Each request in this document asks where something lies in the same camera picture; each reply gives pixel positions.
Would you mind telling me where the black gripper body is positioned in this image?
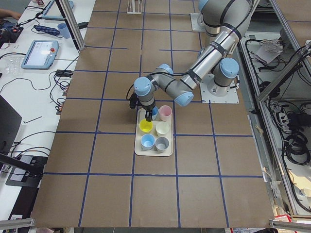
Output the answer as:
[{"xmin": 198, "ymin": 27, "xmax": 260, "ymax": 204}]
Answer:
[{"xmin": 145, "ymin": 108, "xmax": 154, "ymax": 117}]

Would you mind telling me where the light blue transferred cup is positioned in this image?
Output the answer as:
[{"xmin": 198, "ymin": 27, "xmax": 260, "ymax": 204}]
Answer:
[{"xmin": 152, "ymin": 106, "xmax": 159, "ymax": 121}]

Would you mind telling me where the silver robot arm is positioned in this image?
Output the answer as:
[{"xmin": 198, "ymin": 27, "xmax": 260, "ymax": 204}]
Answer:
[
  {"xmin": 198, "ymin": 0, "xmax": 259, "ymax": 50},
  {"xmin": 134, "ymin": 58, "xmax": 240, "ymax": 122}
]

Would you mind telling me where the yellow plastic cup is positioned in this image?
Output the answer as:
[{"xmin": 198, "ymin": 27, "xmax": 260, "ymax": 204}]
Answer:
[{"xmin": 139, "ymin": 119, "xmax": 153, "ymax": 133}]

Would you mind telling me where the pink plastic cup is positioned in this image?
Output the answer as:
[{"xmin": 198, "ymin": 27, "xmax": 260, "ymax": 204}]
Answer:
[{"xmin": 159, "ymin": 105, "xmax": 173, "ymax": 121}]

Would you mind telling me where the pale green plastic cup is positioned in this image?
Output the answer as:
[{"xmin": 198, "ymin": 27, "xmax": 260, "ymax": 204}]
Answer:
[{"xmin": 155, "ymin": 121, "xmax": 170, "ymax": 136}]

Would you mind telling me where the light blue cup on tray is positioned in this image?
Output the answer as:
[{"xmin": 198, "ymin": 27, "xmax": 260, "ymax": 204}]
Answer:
[{"xmin": 140, "ymin": 134, "xmax": 156, "ymax": 150}]

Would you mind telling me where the grey plastic cup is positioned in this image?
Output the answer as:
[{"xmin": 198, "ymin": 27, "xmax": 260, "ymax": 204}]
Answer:
[{"xmin": 155, "ymin": 137, "xmax": 170, "ymax": 153}]

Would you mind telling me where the blue cup on desk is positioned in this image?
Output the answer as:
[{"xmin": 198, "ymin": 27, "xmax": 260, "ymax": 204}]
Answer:
[{"xmin": 57, "ymin": 23, "xmax": 70, "ymax": 39}]

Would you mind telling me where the cream plastic serving tray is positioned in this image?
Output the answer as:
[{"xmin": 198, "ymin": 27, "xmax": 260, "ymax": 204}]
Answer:
[{"xmin": 135, "ymin": 109, "xmax": 174, "ymax": 156}]

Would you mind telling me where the black power adapter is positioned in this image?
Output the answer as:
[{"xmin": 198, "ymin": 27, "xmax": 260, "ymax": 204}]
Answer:
[{"xmin": 55, "ymin": 69, "xmax": 73, "ymax": 77}]

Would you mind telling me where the near teach pendant tablet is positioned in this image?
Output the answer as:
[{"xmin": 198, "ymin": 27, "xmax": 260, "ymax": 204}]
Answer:
[{"xmin": 21, "ymin": 40, "xmax": 59, "ymax": 70}]

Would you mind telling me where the teach pendant tablet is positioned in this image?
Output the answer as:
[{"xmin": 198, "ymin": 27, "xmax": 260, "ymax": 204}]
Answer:
[
  {"xmin": 42, "ymin": 0, "xmax": 64, "ymax": 21},
  {"xmin": 21, "ymin": 40, "xmax": 59, "ymax": 70}
]

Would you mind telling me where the blue power strip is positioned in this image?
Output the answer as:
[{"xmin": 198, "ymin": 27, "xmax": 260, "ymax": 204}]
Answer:
[{"xmin": 34, "ymin": 25, "xmax": 60, "ymax": 36}]

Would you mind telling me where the black monitor stand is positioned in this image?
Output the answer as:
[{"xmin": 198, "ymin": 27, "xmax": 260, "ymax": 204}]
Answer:
[{"xmin": 0, "ymin": 97, "xmax": 48, "ymax": 187}]

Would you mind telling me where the crumpled white paper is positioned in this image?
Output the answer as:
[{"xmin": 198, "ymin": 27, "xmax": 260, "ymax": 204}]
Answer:
[{"xmin": 254, "ymin": 39, "xmax": 283, "ymax": 65}]

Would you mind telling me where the far teach pendant tablet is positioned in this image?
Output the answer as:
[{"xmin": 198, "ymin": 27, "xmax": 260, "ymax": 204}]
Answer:
[{"xmin": 42, "ymin": 0, "xmax": 64, "ymax": 21}]

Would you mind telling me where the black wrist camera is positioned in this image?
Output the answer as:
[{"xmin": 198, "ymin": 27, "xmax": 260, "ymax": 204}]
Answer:
[{"xmin": 129, "ymin": 92, "xmax": 138, "ymax": 109}]

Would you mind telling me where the white wire cup rack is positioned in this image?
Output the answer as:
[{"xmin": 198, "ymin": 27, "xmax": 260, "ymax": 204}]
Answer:
[{"xmin": 127, "ymin": 0, "xmax": 144, "ymax": 15}]

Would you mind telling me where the aluminium frame post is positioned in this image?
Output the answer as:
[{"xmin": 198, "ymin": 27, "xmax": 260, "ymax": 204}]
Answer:
[{"xmin": 56, "ymin": 0, "xmax": 85, "ymax": 51}]

